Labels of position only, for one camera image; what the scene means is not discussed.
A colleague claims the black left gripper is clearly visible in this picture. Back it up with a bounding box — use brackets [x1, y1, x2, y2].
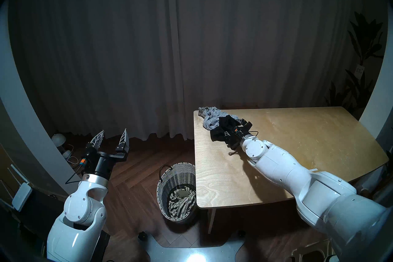
[80, 128, 129, 180]

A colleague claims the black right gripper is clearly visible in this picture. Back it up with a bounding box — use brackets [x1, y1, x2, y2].
[224, 120, 253, 150]

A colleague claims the black white striped garment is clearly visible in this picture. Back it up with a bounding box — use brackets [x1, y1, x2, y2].
[168, 188, 197, 219]

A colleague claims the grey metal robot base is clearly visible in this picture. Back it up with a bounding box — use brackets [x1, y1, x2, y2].
[138, 231, 247, 262]

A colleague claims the woven wicker laundry hamper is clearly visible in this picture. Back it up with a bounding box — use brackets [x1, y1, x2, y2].
[156, 163, 197, 225]

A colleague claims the crumpled grey garment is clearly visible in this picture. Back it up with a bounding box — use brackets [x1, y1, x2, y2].
[198, 107, 241, 131]

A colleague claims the light wooden table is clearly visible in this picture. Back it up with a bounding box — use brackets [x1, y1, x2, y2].
[193, 107, 389, 234]

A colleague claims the white wifi router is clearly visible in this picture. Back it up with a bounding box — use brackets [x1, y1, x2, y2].
[0, 164, 33, 212]

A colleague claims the long grey curtain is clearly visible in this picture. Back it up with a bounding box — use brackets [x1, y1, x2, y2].
[8, 0, 376, 141]

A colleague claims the black computer case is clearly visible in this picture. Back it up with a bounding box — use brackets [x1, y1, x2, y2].
[92, 228, 111, 262]

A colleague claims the cream plastic chair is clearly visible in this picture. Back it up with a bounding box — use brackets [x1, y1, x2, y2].
[291, 241, 339, 262]

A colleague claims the tall dark leafy plant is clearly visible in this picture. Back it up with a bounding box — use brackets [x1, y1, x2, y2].
[325, 12, 386, 118]

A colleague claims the white floor cable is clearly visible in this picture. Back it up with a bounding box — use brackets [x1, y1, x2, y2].
[65, 144, 85, 170]

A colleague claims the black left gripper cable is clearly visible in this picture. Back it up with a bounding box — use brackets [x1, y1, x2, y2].
[65, 166, 85, 186]

